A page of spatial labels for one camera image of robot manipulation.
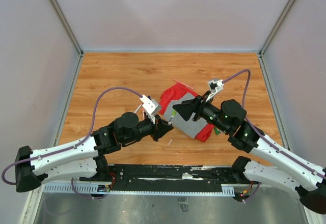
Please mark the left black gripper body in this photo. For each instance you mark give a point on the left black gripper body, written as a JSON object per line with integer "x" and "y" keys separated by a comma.
{"x": 146, "y": 128}

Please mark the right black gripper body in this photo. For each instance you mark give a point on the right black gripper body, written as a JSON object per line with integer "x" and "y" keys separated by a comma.
{"x": 206, "y": 110}

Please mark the white marker green end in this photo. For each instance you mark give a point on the white marker green end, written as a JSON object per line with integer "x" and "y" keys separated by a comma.
{"x": 170, "y": 120}

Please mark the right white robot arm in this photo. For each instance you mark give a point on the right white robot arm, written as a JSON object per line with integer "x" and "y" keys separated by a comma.
{"x": 305, "y": 181}

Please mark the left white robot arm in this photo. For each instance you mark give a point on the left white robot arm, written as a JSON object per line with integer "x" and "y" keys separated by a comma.
{"x": 84, "y": 157}

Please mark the dark green pen cap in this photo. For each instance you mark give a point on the dark green pen cap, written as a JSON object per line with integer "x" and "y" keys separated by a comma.
{"x": 217, "y": 132}

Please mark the red and grey cloth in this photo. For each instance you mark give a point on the red and grey cloth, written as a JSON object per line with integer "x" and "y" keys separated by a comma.
{"x": 199, "y": 129}

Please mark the white marker blue end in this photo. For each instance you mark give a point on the white marker blue end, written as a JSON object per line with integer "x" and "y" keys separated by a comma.
{"x": 137, "y": 109}

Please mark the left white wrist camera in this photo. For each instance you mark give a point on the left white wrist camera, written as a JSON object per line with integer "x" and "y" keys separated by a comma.
{"x": 150, "y": 106}

